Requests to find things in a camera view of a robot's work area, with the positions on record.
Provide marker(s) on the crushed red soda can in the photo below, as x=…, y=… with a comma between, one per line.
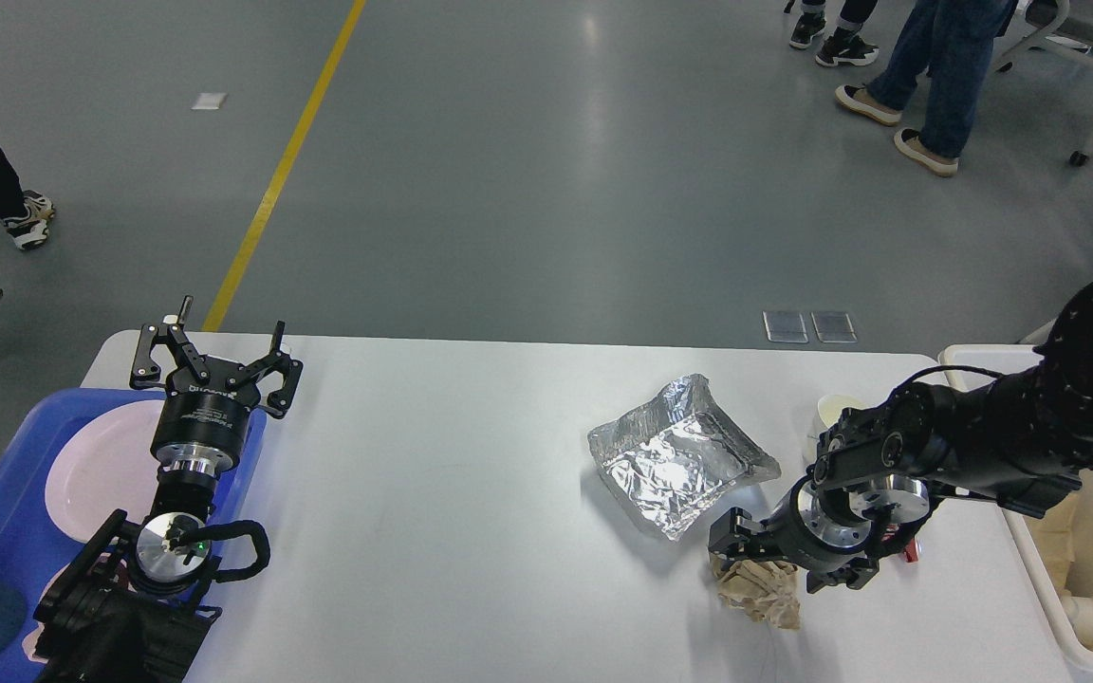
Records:
x=910, y=552

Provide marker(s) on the white roll in bin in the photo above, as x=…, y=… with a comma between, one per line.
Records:
x=1079, y=612

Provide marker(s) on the person in dark sneakers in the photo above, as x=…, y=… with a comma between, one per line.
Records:
x=845, y=46

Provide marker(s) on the small white cup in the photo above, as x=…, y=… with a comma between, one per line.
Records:
x=827, y=412

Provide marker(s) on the crumpled aluminium foil tray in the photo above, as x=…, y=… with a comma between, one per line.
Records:
x=672, y=458

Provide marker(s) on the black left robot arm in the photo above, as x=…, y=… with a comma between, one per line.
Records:
x=130, y=607

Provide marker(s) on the floor socket plate left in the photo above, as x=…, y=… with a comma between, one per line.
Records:
x=785, y=326

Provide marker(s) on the brown paper bag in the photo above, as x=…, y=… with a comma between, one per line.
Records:
x=1054, y=540

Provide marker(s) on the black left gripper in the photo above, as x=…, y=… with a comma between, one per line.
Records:
x=201, y=422

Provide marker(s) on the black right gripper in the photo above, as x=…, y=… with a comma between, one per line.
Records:
x=831, y=546

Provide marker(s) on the floor socket plate right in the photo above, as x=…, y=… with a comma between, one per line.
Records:
x=834, y=327

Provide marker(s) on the person in blue jeans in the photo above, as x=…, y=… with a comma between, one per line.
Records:
x=953, y=43

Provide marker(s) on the brown paper ball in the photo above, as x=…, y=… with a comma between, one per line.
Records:
x=765, y=592

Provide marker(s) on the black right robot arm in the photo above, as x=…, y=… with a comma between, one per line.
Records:
x=1019, y=442

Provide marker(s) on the floor socket plate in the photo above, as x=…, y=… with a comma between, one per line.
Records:
x=785, y=326
x=834, y=327

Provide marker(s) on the pink plate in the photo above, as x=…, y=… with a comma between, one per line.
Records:
x=105, y=466

